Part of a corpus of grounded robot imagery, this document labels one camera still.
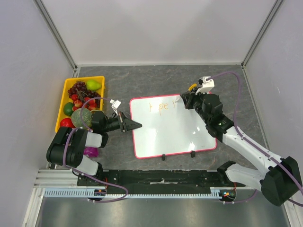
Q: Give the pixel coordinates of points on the red apple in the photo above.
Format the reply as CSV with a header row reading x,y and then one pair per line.
x,y
66,122

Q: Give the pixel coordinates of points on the red cherry cluster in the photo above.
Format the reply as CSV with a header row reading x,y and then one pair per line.
x,y
79,102

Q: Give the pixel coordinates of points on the yellow plastic fruit basket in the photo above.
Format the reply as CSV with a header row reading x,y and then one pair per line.
x,y
65,98

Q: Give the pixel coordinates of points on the purple grape bunch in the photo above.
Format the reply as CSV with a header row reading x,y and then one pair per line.
x,y
81,90

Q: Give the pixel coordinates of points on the green lime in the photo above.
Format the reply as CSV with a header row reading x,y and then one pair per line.
x,y
68,109

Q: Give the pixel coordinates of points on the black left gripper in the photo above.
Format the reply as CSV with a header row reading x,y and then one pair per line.
x,y
126,124

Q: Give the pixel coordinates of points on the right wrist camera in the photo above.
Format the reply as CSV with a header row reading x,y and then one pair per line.
x,y
206,84

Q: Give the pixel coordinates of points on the aluminium frame rail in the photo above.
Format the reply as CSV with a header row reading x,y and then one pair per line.
x,y
55,178

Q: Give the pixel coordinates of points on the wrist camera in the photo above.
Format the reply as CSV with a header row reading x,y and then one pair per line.
x,y
206,84
114,105

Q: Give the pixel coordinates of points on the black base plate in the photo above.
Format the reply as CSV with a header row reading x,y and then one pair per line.
x,y
162,182

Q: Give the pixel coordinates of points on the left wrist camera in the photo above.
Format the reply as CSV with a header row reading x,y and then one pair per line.
x,y
114,105

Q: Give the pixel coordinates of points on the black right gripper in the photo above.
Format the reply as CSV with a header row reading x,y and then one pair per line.
x,y
187,98

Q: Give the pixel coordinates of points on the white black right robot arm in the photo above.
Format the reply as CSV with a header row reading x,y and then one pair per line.
x,y
277,178

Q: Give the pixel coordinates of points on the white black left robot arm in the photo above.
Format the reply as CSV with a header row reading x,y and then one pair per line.
x,y
68,145

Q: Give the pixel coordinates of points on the pink framed whiteboard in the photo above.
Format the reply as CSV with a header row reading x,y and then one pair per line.
x,y
168,128

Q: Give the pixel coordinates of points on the green pear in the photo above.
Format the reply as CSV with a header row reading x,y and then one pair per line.
x,y
93,85

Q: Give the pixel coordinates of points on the green netted melon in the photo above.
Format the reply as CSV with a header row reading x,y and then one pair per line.
x,y
81,118

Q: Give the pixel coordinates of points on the purple snack packet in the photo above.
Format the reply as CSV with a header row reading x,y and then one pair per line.
x,y
91,152

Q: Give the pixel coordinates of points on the yellow capped marker pen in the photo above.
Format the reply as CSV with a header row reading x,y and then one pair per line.
x,y
184,96

